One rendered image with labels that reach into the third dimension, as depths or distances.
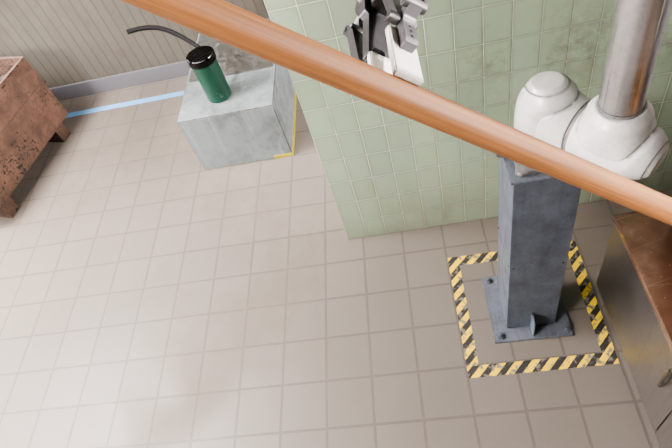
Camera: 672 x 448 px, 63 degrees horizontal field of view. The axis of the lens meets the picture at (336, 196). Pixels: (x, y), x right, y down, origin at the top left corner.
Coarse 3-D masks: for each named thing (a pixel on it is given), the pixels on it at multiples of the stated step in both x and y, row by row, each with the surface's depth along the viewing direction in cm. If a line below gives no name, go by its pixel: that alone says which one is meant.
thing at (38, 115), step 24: (0, 72) 370; (24, 72) 354; (0, 96) 338; (24, 96) 355; (48, 96) 373; (0, 120) 338; (24, 120) 355; (48, 120) 374; (0, 144) 338; (24, 144) 356; (0, 168) 340; (24, 168) 356; (0, 192) 340; (0, 216) 353
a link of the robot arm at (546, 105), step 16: (544, 80) 144; (560, 80) 142; (528, 96) 144; (544, 96) 142; (560, 96) 140; (576, 96) 142; (528, 112) 146; (544, 112) 142; (560, 112) 142; (576, 112) 141; (528, 128) 149; (544, 128) 145; (560, 128) 142; (560, 144) 145
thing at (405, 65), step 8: (392, 32) 51; (392, 40) 50; (392, 48) 50; (400, 48) 50; (392, 56) 49; (400, 56) 49; (408, 56) 50; (416, 56) 51; (392, 64) 48; (400, 64) 48; (408, 64) 49; (416, 64) 50; (392, 72) 48; (400, 72) 48; (408, 72) 48; (416, 72) 49; (408, 80) 48; (416, 80) 48
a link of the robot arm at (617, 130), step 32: (640, 0) 104; (640, 32) 109; (608, 64) 120; (640, 64) 115; (608, 96) 126; (640, 96) 123; (576, 128) 140; (608, 128) 129; (640, 128) 128; (608, 160) 136; (640, 160) 131
